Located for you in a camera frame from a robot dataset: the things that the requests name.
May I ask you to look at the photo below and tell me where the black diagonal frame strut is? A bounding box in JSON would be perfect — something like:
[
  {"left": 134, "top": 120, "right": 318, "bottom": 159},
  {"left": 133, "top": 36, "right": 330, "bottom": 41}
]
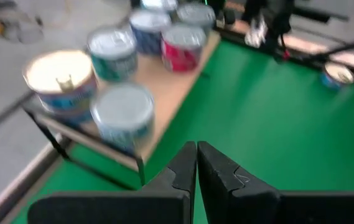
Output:
[{"left": 316, "top": 34, "right": 354, "bottom": 60}]

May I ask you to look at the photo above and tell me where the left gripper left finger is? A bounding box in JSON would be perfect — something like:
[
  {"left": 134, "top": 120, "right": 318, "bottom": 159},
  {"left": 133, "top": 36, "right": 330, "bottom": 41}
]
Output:
[{"left": 27, "top": 141, "right": 198, "bottom": 224}]

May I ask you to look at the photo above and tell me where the white label seafood can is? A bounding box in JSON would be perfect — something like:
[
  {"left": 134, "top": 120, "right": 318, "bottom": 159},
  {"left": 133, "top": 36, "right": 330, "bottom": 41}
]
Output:
[{"left": 176, "top": 2, "right": 217, "bottom": 37}]

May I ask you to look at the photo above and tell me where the silver lid seafood can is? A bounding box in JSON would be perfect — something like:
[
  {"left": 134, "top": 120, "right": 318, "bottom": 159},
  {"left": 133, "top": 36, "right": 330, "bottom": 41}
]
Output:
[
  {"left": 90, "top": 82, "right": 156, "bottom": 155},
  {"left": 160, "top": 24, "right": 208, "bottom": 57},
  {"left": 86, "top": 27, "right": 139, "bottom": 82}
]

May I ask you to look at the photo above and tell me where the black table frame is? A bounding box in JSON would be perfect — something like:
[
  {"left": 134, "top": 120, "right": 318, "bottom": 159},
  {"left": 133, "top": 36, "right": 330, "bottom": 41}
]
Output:
[{"left": 213, "top": 26, "right": 354, "bottom": 94}]

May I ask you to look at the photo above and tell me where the tall blue red salmon can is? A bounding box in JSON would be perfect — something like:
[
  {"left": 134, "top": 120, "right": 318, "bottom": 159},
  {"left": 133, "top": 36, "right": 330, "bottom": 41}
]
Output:
[{"left": 41, "top": 99, "right": 98, "bottom": 127}]

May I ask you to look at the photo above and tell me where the pink label seafood can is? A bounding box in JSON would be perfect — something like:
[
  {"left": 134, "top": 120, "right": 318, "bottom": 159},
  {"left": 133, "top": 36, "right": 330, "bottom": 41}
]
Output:
[{"left": 164, "top": 54, "right": 204, "bottom": 73}]

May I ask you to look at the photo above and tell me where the green table mat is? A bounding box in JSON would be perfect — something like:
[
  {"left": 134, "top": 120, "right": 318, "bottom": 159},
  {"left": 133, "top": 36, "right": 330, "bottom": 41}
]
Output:
[{"left": 11, "top": 39, "right": 354, "bottom": 224}]

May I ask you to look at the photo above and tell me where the blue albacore tuna can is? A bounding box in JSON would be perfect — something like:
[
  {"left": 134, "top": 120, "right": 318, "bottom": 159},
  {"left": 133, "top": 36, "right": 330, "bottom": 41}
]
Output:
[{"left": 129, "top": 10, "right": 172, "bottom": 56}]

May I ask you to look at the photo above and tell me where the gold lid seafood can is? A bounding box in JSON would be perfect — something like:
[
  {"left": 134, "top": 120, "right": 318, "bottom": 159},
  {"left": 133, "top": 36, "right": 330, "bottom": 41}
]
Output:
[{"left": 22, "top": 49, "right": 98, "bottom": 108}]

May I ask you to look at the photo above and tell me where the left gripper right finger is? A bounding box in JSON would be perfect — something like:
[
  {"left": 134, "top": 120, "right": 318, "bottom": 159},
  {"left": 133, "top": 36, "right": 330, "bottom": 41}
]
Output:
[{"left": 197, "top": 141, "right": 354, "bottom": 224}]

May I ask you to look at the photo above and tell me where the wooden shelf black frame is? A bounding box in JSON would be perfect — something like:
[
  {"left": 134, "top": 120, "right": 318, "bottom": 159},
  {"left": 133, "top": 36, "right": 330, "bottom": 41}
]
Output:
[{"left": 22, "top": 29, "right": 223, "bottom": 191}]

